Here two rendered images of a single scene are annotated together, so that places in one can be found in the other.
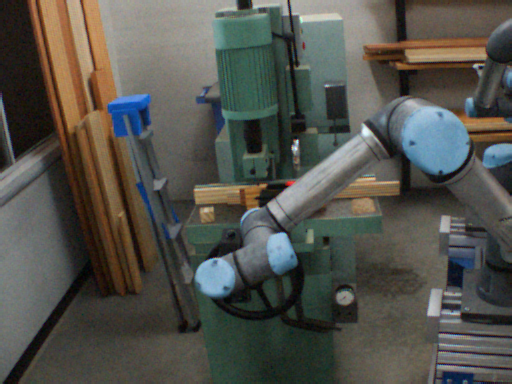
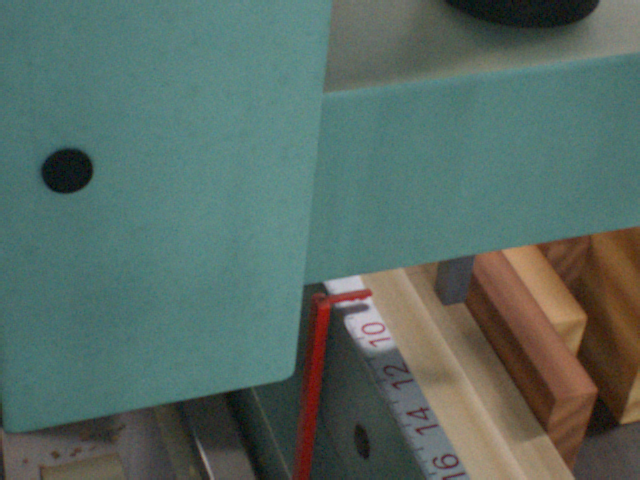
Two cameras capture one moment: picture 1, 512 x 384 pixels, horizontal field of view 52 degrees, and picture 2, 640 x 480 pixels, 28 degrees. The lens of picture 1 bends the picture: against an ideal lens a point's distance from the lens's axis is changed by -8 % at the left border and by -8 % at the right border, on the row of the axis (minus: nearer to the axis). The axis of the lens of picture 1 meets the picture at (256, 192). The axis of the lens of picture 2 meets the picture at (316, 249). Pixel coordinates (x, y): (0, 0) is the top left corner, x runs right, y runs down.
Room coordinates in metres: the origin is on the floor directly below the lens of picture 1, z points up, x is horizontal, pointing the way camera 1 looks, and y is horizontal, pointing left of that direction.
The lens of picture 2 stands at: (1.95, 0.26, 1.26)
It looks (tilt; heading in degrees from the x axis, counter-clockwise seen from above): 40 degrees down; 239
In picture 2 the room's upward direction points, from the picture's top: 6 degrees clockwise
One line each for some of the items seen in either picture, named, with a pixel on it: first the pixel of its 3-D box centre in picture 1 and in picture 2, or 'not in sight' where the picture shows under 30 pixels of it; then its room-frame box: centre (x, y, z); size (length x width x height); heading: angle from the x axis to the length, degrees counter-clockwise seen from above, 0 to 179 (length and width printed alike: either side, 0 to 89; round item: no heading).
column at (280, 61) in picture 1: (258, 104); not in sight; (2.02, -0.04, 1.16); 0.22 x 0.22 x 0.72; 83
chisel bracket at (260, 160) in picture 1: (257, 163); (426, 121); (1.75, -0.01, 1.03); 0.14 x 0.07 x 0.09; 173
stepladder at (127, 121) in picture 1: (159, 217); not in sight; (2.46, 0.47, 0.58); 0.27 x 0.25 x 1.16; 82
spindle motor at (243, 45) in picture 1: (245, 65); not in sight; (1.73, -0.01, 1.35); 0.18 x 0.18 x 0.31
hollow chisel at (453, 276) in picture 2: not in sight; (460, 242); (1.73, -0.01, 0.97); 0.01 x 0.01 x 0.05; 83
